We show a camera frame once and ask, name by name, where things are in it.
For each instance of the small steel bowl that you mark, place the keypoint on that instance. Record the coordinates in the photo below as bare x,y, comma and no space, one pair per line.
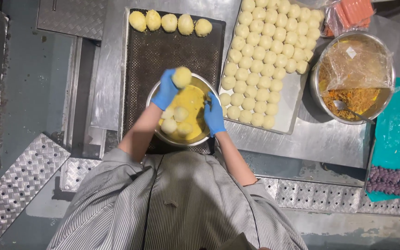
200,137

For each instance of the teal plastic sheet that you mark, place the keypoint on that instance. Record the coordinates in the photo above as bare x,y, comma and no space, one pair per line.
399,128

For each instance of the packet of orange sausages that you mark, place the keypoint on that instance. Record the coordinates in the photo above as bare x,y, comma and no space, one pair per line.
351,14

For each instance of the diamond plate metal ramp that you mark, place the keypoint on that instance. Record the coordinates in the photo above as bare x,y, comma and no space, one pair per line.
19,184

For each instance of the person's left fingers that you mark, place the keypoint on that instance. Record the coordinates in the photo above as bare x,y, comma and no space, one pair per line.
168,78

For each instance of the egg-coated dough ball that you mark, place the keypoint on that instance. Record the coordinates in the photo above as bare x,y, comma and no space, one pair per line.
169,23
203,27
185,24
182,77
137,21
153,20

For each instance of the grey striped shirt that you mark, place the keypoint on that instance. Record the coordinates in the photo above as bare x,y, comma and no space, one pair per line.
186,205

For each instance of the yellow egg wash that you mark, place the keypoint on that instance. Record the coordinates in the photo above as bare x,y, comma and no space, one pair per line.
191,102

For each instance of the shiny steel tray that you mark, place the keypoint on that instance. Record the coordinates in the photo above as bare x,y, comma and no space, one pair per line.
288,104

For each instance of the rows of purple dough pieces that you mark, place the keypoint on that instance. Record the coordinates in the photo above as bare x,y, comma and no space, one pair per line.
394,180

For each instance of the wet dough ball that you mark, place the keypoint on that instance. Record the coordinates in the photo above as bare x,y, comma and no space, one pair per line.
167,113
181,114
185,129
168,126

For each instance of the person's right fingers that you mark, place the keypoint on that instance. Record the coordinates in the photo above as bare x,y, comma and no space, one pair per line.
214,102

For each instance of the person's left hand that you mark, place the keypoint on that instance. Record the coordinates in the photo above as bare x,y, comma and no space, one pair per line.
164,91

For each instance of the dark perforated baking tray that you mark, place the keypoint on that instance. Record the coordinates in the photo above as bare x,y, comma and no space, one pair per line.
151,55

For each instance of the rows of pale dough balls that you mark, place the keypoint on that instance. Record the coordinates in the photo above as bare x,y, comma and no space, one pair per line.
266,52

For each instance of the metal spoon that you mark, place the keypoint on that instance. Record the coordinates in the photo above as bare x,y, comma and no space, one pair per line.
341,105

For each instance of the orange-brown shredded filling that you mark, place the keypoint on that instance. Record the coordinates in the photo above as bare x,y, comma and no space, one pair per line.
356,99

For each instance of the person's right hand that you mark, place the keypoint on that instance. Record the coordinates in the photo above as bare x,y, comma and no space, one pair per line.
214,116

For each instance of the diamond plate metal panel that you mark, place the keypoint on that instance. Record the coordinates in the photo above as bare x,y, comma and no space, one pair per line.
71,17

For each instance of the clear plastic wrap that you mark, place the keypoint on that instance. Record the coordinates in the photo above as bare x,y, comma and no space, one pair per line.
356,62

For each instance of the large steel bowl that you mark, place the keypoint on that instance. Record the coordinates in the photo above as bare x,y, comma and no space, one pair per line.
384,100

